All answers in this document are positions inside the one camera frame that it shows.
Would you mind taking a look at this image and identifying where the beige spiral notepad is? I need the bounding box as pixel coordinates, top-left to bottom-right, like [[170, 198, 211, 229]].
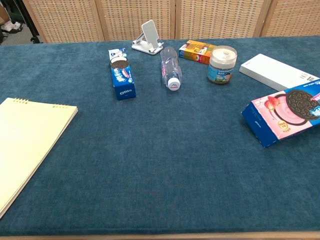
[[0, 97, 79, 220]]

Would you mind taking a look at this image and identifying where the white clutter pile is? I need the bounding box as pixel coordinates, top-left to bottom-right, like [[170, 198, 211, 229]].
[[0, 20, 24, 33]]

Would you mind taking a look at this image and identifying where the blue velvet tablecloth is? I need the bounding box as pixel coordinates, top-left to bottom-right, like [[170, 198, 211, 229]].
[[0, 35, 320, 237]]

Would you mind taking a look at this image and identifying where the black tripod stand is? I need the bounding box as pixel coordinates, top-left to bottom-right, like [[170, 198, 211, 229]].
[[14, 0, 41, 45]]

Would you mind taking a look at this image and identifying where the clear jar with blue label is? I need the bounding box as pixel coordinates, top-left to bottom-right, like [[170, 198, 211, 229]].
[[207, 45, 238, 85]]

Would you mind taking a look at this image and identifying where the woven rattan screen panel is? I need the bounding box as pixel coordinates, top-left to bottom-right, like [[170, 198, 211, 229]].
[[259, 0, 320, 38], [174, 0, 272, 40], [22, 0, 105, 43], [96, 0, 177, 41]]

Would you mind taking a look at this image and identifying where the flat white carton box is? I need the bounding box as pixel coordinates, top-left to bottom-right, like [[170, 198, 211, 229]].
[[238, 53, 320, 92]]

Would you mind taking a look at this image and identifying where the white folding phone stand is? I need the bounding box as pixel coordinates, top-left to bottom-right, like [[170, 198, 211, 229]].
[[131, 19, 165, 56]]

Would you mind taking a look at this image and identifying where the long blue Oreo box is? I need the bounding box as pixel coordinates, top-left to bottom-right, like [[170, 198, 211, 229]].
[[107, 47, 137, 101]]

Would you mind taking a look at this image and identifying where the pink and blue Oreo box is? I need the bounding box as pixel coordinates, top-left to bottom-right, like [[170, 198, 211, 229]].
[[241, 79, 320, 149]]

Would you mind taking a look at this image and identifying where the clear plastic water bottle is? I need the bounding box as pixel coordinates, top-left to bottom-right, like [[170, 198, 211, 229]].
[[159, 46, 183, 92]]

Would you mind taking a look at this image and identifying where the orange yellow snack box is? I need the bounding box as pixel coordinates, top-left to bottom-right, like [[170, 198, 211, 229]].
[[178, 39, 218, 65]]

